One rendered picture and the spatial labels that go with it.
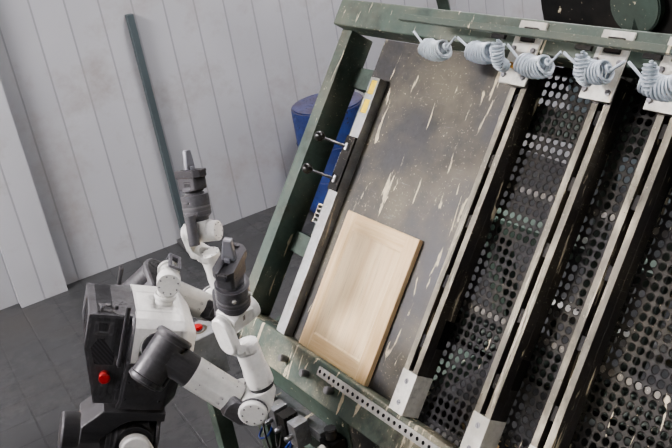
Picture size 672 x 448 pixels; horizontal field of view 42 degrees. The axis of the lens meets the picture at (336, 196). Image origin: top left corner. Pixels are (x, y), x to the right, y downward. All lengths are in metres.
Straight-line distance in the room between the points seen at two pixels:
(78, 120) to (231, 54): 1.10
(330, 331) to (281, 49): 3.51
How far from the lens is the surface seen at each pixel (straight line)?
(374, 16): 3.15
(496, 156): 2.57
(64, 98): 5.74
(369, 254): 2.91
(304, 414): 3.01
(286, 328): 3.12
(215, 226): 2.77
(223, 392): 2.39
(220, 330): 2.27
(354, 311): 2.91
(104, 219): 5.99
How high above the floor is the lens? 2.53
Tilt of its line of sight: 23 degrees down
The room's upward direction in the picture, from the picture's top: 10 degrees counter-clockwise
